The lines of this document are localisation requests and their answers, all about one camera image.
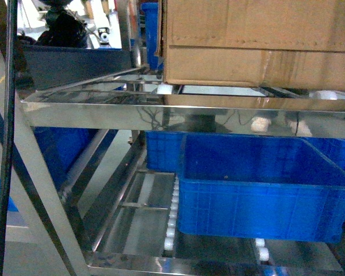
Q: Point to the brown cardboard box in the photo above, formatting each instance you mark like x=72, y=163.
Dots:
x=290, y=44

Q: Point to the stainless steel shelf cart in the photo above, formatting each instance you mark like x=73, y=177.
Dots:
x=114, y=216

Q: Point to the rear blue plastic crate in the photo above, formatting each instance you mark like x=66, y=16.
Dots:
x=163, y=150

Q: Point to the blue plastic crate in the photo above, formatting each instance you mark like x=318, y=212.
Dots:
x=259, y=187
x=163, y=150
x=61, y=147
x=334, y=149

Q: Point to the front blue plastic crate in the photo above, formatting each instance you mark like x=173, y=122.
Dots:
x=259, y=187

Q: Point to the left blue plastic crate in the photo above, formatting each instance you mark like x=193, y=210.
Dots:
x=61, y=147

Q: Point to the right blue plastic crate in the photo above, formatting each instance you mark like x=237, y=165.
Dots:
x=334, y=149

